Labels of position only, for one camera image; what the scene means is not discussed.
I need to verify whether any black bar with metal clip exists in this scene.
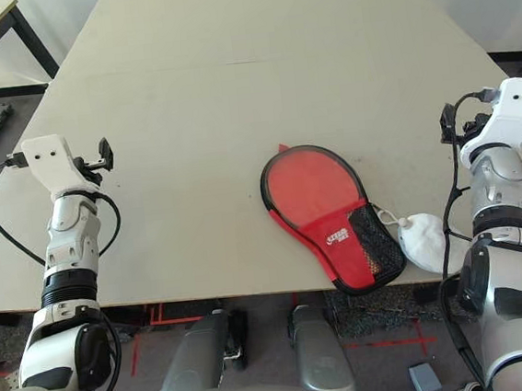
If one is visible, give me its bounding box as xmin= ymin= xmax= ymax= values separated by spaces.
xmin=228 ymin=309 xmax=254 ymax=373

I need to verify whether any dark speckled floor mat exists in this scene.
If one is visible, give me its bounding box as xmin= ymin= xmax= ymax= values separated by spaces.
xmin=323 ymin=279 xmax=448 ymax=340

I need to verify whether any black and red paddle case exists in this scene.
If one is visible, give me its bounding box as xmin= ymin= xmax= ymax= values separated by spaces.
xmin=255 ymin=132 xmax=410 ymax=305

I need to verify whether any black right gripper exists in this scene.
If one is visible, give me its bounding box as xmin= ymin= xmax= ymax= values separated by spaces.
xmin=435 ymin=98 xmax=493 ymax=145

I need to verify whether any grey robot leg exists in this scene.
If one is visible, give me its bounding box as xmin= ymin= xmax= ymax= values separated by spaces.
xmin=284 ymin=301 xmax=358 ymax=391
xmin=151 ymin=311 xmax=238 ymax=391

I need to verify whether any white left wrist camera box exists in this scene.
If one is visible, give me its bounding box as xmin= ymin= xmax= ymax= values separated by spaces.
xmin=19 ymin=130 xmax=102 ymax=201

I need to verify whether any grey robot right leg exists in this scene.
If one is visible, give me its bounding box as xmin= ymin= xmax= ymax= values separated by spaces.
xmin=284 ymin=301 xmax=358 ymax=391

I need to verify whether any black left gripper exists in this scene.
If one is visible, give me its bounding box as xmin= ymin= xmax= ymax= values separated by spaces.
xmin=72 ymin=135 xmax=119 ymax=188

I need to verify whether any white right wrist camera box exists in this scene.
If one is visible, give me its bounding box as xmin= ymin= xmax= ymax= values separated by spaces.
xmin=452 ymin=76 xmax=522 ymax=164

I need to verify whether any black table base foot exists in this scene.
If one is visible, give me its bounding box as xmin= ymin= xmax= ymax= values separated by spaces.
xmin=412 ymin=282 xmax=446 ymax=305
xmin=0 ymin=307 xmax=39 ymax=328

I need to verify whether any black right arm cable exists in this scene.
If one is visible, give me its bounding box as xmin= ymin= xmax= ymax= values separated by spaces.
xmin=420 ymin=87 xmax=521 ymax=391

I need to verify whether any grey robot left leg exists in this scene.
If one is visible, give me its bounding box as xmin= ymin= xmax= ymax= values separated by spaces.
xmin=151 ymin=311 xmax=238 ymax=391

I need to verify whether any grey foot pedal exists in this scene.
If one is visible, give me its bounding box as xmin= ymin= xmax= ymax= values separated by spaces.
xmin=406 ymin=362 xmax=444 ymax=391

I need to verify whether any white drawstring pouch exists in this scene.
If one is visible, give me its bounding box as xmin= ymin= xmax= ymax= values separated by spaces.
xmin=376 ymin=201 xmax=471 ymax=281

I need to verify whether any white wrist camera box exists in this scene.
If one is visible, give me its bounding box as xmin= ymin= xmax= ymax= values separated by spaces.
xmin=452 ymin=76 xmax=522 ymax=164
xmin=19 ymin=130 xmax=102 ymax=201

